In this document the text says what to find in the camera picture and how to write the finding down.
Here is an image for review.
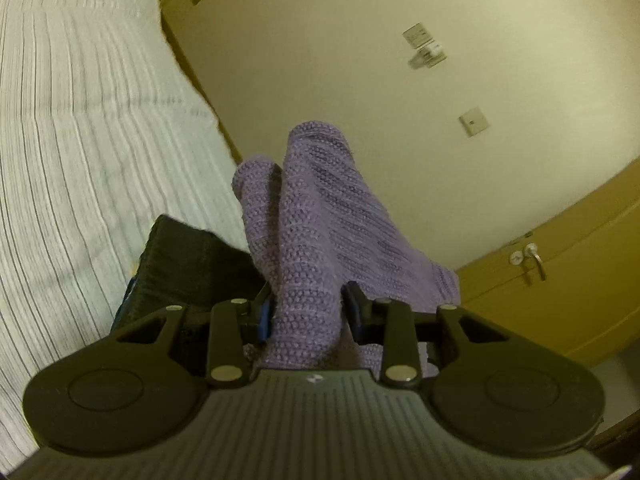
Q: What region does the grey striped bed cover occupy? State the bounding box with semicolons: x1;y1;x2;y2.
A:
0;0;251;456

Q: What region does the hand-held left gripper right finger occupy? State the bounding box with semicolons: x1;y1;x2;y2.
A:
340;280;508;391

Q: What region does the purple and cream knit sweater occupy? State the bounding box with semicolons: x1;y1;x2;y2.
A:
232;121;461;366

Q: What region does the wooden door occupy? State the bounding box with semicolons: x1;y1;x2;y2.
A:
452;155;640;366

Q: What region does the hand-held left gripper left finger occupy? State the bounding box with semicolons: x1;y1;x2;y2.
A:
115;280;274;391

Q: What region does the metal door handle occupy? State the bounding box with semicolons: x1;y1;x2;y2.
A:
509;232;548;282

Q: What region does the square wall plate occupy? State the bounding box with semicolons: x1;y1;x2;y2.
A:
459;106;490;137

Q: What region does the wall switch plate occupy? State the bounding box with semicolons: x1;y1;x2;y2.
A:
402;22;432;47

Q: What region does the stack of folded dark clothes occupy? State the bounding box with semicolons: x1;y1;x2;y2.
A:
114;214;266;333

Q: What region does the wall socket with plug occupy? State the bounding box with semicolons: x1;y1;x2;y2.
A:
409;42;447;68

